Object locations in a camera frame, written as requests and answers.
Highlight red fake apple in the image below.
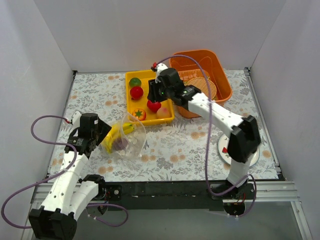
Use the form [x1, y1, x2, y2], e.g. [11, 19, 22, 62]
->
[146, 100, 162, 113]

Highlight fake peach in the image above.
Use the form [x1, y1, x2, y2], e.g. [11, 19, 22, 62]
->
[156, 107, 171, 119]

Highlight purple fake eggplant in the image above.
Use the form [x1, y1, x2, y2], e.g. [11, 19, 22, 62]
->
[112, 137, 128, 151]

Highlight yellow green fake lemon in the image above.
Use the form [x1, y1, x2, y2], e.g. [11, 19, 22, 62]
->
[129, 77, 142, 88]

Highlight clear zip top bag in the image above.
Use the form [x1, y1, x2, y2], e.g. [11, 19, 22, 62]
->
[100, 113, 147, 160]

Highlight orange fake bell pepper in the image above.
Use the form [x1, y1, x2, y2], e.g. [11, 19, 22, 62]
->
[132, 108, 147, 121]

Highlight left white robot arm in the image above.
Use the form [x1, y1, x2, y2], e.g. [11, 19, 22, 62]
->
[28, 111, 112, 240]

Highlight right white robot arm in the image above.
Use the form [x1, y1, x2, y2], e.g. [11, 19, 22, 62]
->
[147, 63, 261, 199]

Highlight yellow fake banana bunch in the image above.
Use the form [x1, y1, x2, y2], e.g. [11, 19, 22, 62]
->
[101, 122, 135, 154]

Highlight green woven mat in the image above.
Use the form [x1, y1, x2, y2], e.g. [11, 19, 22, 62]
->
[178, 69, 218, 101]

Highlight orange plastic bin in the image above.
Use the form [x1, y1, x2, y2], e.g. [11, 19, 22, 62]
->
[170, 49, 233, 106]

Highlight round woven bamboo coaster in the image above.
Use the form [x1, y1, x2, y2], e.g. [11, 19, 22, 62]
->
[186, 77, 217, 100]

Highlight yellow plastic tray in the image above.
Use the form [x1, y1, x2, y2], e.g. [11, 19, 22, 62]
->
[125, 69, 175, 126]

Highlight floral tablecloth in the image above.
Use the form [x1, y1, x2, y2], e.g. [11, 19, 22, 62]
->
[47, 69, 278, 182]

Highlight white watermelon print plate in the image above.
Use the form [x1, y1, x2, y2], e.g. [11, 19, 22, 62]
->
[217, 134, 260, 167]

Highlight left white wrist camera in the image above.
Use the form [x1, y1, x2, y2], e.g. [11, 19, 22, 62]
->
[70, 110, 82, 128]

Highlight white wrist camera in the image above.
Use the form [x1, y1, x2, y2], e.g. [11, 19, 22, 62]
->
[70, 110, 82, 128]
[151, 62, 168, 84]

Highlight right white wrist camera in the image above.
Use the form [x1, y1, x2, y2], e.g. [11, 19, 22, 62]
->
[151, 62, 168, 84]

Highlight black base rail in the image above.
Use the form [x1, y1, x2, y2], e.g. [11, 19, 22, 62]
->
[92, 181, 254, 211]

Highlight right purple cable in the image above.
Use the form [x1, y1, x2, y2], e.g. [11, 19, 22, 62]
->
[151, 54, 256, 218]

